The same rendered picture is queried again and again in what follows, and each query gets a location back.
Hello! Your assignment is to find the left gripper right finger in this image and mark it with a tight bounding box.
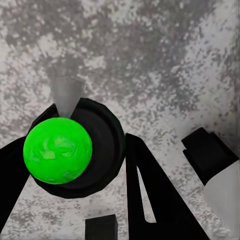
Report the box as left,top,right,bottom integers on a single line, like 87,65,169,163
125,133,210,240

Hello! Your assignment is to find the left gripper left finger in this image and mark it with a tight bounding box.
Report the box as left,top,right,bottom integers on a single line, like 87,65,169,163
0,136,31,233

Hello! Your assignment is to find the insectifuge atomizer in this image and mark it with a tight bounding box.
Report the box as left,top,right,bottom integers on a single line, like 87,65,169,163
23,77,126,199

